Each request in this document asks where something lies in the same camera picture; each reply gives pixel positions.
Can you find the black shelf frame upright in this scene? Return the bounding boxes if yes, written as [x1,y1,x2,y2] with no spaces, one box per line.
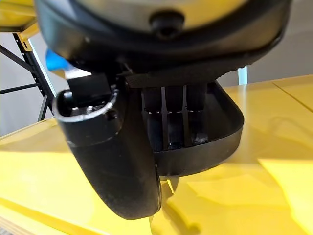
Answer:
[0,33,57,122]

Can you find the blue object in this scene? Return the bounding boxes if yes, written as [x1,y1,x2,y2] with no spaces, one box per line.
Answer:
[45,48,71,72]

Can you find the white post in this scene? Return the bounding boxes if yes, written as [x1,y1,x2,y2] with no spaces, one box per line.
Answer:
[237,65,248,86]

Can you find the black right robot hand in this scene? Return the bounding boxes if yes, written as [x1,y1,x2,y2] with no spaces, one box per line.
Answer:
[34,0,293,221]

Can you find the yellow shelf board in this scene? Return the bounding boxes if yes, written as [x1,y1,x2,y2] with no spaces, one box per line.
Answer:
[0,74,313,235]
[0,0,40,34]

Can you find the black sole-shaped part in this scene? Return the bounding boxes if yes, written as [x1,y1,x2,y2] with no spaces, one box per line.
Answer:
[126,72,246,177]

